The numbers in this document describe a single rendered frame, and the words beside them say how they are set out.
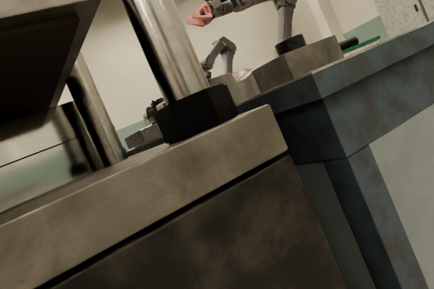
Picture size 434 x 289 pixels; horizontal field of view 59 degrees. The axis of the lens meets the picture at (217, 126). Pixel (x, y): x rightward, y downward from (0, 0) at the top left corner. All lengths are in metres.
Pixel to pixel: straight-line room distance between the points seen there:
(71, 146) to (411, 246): 0.71
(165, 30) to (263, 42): 9.20
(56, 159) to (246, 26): 8.81
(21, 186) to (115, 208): 0.57
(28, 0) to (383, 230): 0.54
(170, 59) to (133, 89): 7.93
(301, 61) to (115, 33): 7.79
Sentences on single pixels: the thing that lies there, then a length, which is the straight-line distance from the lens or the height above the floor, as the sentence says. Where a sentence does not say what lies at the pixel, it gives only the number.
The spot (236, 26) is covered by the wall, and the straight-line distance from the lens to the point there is 9.47.
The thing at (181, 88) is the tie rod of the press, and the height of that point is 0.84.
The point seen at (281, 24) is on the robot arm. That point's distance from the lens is 1.81.
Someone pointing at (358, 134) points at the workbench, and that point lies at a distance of 0.57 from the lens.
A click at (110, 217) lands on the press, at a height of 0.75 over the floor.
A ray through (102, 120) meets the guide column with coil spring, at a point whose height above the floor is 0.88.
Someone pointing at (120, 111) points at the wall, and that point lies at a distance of 8.27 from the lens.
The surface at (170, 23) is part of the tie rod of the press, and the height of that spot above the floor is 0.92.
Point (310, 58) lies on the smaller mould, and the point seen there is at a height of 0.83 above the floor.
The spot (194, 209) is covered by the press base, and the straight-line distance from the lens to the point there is 0.40.
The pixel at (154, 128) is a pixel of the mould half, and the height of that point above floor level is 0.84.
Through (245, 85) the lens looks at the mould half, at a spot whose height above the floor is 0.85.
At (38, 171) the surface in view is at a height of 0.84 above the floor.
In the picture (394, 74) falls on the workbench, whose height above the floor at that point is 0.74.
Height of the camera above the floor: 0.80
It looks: 2 degrees down
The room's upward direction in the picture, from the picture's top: 23 degrees counter-clockwise
